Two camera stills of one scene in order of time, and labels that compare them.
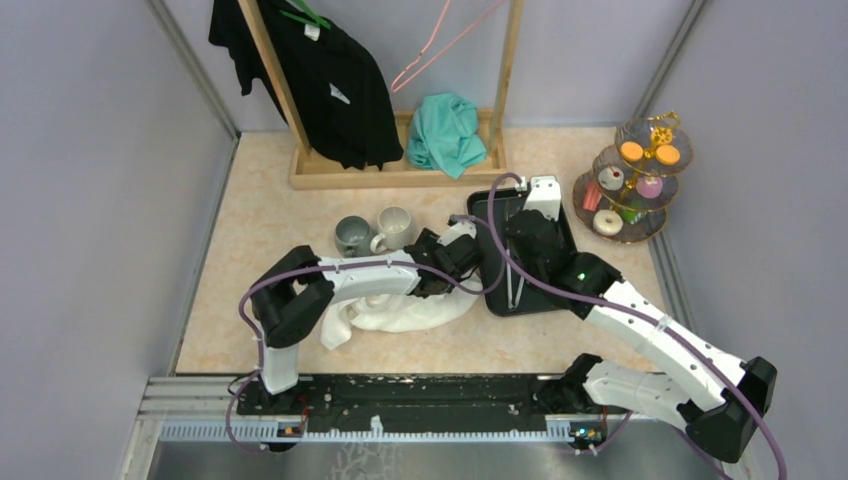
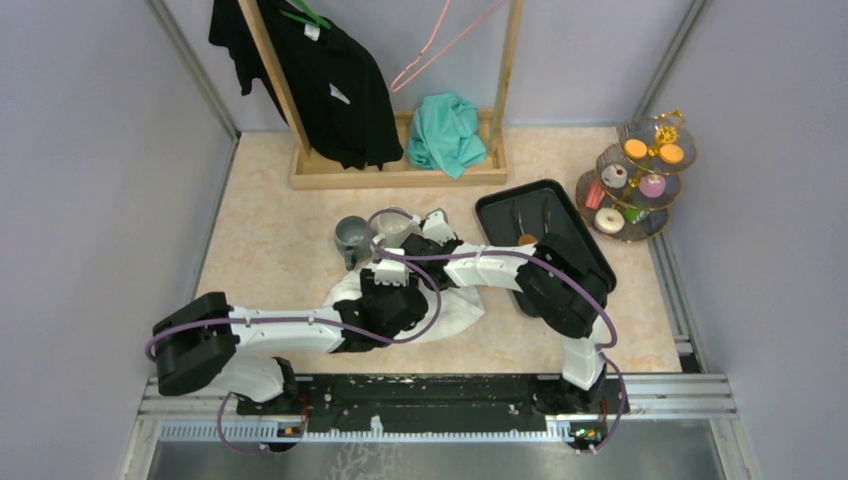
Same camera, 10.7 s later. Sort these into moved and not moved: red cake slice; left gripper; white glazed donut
Moved: left gripper
Not moved: white glazed donut; red cake slice
